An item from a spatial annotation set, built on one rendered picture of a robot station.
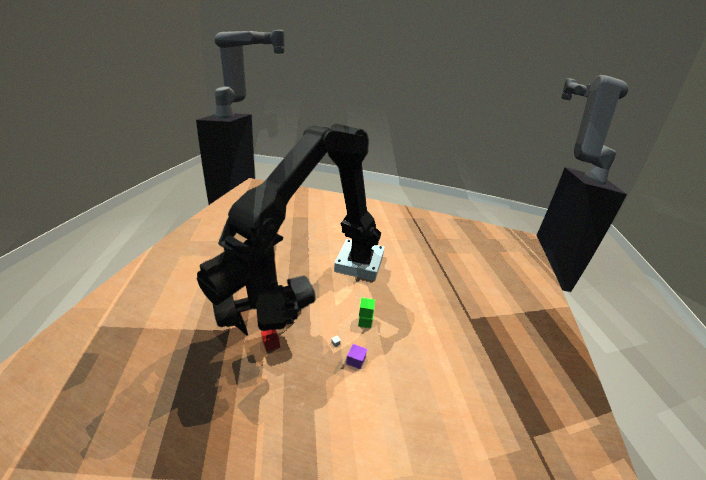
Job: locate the purple cube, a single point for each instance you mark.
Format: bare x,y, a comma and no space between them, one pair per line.
356,356

